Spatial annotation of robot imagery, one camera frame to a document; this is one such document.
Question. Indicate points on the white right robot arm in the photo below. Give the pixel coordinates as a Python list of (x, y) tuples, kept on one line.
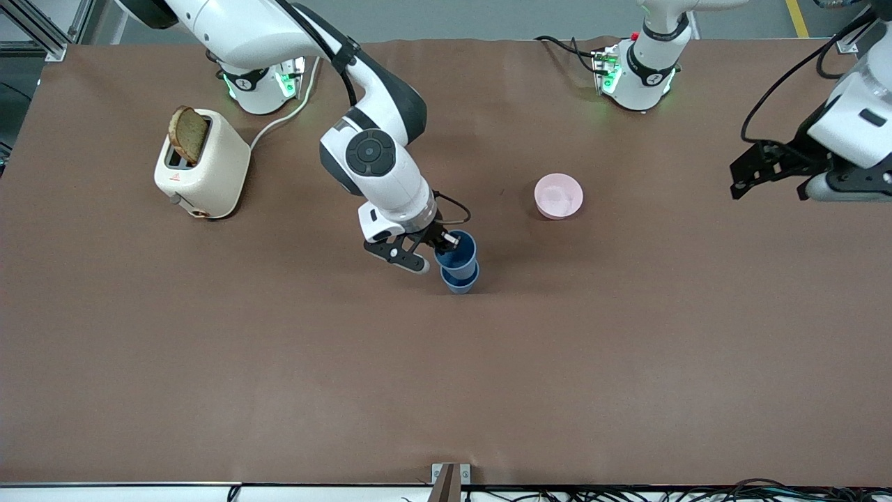
[(380, 153)]

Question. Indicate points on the brown toast slice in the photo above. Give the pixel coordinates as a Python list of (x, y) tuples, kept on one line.
[(188, 134)]

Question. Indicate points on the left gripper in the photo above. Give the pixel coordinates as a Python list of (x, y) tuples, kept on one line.
[(796, 152)]

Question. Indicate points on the cream white toaster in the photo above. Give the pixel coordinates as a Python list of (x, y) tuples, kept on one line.
[(217, 171)]

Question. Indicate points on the pink bowl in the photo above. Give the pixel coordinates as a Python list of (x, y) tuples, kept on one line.
[(558, 196)]

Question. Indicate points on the aluminium frame profile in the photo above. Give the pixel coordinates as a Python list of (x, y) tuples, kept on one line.
[(49, 28), (854, 38)]

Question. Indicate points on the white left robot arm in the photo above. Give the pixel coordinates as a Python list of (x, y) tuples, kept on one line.
[(648, 70)]

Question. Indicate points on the brown table cover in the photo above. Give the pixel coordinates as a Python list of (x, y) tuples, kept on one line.
[(446, 383)]

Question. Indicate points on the metal table edge bracket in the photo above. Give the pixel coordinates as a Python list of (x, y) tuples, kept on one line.
[(450, 477)]

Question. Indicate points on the blue plastic cup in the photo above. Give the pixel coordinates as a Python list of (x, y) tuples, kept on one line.
[(460, 282), (456, 252)]

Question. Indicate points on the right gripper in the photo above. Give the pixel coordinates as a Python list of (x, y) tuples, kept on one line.
[(433, 233)]

